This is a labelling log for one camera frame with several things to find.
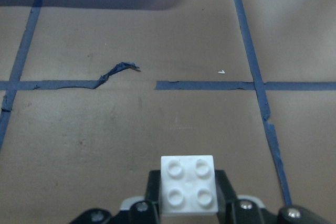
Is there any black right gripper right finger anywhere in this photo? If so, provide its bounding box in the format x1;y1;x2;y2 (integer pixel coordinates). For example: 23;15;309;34
215;169;237;223

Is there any white square building block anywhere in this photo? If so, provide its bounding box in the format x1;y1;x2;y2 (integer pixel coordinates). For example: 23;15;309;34
160;155;218;217

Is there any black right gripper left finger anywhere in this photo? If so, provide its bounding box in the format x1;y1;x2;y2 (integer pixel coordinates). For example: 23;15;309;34
144;170;161;223

